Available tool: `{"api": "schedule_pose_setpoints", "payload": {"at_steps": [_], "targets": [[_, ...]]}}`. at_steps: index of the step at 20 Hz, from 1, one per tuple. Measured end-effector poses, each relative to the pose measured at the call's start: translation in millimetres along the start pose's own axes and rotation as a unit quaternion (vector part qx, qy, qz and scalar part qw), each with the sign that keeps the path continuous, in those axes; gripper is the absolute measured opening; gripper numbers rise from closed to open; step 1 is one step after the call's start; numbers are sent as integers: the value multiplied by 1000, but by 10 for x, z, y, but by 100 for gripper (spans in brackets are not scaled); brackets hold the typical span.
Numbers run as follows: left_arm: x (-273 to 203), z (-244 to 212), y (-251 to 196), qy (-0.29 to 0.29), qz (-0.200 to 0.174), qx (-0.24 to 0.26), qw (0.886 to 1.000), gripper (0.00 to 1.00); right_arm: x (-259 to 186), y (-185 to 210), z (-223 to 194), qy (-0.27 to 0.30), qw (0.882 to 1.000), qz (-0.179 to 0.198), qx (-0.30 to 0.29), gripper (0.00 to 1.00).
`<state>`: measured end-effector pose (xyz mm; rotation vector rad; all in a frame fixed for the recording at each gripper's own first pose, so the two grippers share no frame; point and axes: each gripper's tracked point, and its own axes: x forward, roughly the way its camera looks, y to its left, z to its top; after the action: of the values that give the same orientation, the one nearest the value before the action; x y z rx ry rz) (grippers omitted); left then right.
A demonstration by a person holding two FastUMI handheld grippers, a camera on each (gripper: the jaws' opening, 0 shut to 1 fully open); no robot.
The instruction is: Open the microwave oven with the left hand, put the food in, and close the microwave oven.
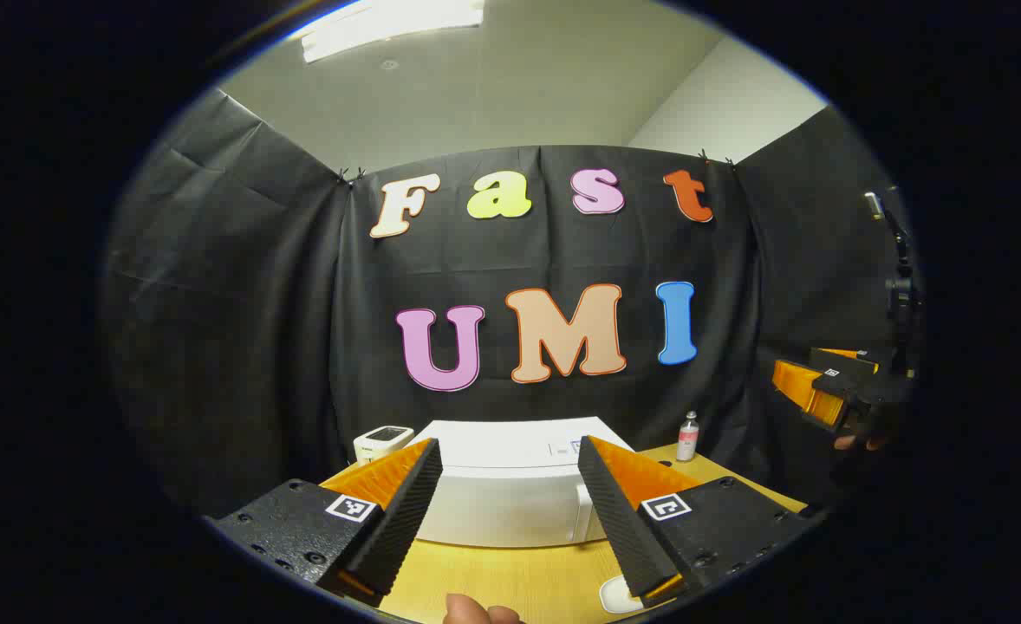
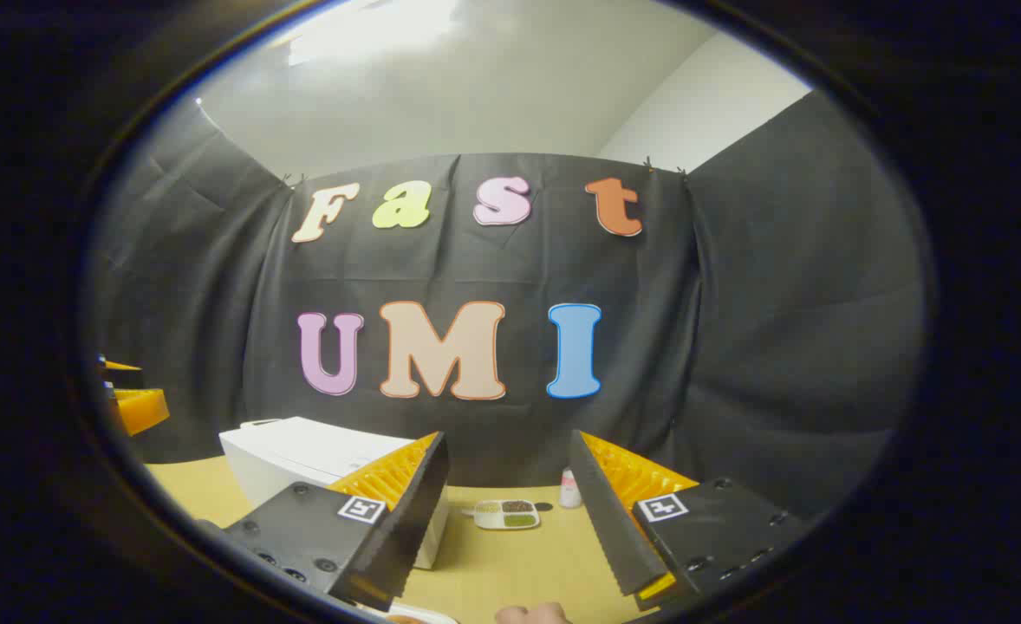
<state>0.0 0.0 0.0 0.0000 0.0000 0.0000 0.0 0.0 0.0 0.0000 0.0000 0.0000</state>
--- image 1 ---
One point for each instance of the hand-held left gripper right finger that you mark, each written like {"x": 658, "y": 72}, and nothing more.
{"x": 619, "y": 529}

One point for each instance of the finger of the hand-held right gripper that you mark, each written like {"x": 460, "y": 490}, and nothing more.
{"x": 844, "y": 357}
{"x": 801, "y": 390}

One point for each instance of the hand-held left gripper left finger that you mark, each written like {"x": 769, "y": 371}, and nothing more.
{"x": 406, "y": 520}

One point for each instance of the white microwave oven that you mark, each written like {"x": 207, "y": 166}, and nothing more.
{"x": 510, "y": 494}

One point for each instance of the white plate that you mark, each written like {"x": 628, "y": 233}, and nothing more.
{"x": 614, "y": 596}

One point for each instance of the small white device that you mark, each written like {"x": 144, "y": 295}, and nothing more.
{"x": 379, "y": 444}

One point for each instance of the small clear bottle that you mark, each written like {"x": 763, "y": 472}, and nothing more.
{"x": 688, "y": 440}

